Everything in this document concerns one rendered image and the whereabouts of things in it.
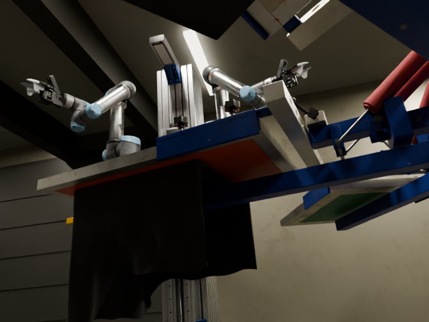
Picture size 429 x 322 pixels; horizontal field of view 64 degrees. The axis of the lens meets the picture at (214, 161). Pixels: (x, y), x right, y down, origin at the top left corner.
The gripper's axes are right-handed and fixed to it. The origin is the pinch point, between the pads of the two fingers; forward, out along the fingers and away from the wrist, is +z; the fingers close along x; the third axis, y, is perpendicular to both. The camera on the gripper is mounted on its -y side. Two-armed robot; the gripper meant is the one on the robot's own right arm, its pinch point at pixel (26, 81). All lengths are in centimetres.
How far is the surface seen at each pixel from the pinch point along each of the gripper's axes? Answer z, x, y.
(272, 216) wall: -337, 45, 26
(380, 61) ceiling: -367, -100, -167
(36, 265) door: -183, 347, 96
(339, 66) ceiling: -338, -56, -161
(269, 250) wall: -332, 49, 69
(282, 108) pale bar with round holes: -9, -139, 50
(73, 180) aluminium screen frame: 7, -73, 63
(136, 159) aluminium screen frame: 1, -97, 59
